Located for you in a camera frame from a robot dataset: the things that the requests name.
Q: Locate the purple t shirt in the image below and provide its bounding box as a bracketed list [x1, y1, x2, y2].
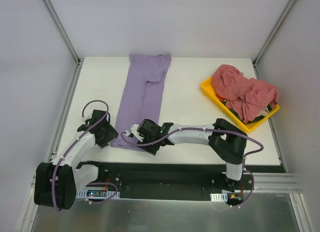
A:
[109, 53, 172, 153]

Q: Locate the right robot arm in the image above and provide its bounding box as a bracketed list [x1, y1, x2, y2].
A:
[126, 118, 247, 190]

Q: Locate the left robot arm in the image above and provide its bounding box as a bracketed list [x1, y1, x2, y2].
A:
[33, 109, 119, 210]

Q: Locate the yellow plastic tray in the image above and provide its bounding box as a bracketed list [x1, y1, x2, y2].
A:
[200, 77, 280, 133]

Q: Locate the pink t shirt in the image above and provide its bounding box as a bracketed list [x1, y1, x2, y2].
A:
[211, 64, 279, 122]

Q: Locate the white cloth in tray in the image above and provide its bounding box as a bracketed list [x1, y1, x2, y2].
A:
[257, 107, 271, 117]

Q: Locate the green t shirt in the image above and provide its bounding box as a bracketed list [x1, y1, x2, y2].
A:
[229, 104, 273, 124]

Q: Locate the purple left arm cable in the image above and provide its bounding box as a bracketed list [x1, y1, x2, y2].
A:
[52, 99, 118, 212]

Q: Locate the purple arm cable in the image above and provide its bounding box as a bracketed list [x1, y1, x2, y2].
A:
[120, 128, 265, 173]
[52, 99, 118, 212]

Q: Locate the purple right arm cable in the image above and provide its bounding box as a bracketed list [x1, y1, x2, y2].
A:
[120, 128, 265, 173]

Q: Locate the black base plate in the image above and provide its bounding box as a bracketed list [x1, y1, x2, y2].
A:
[48, 159, 255, 200]

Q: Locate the white slotted cable duct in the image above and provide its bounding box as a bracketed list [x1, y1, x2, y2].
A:
[75, 189, 120, 200]

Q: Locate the left aluminium frame post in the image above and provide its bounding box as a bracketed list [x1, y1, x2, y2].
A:
[41, 0, 81, 66]

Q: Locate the aluminium frame post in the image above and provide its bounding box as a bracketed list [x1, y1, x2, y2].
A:
[252, 0, 298, 68]
[41, 0, 81, 66]

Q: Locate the right aluminium frame post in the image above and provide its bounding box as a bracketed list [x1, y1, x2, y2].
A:
[252, 0, 298, 68]

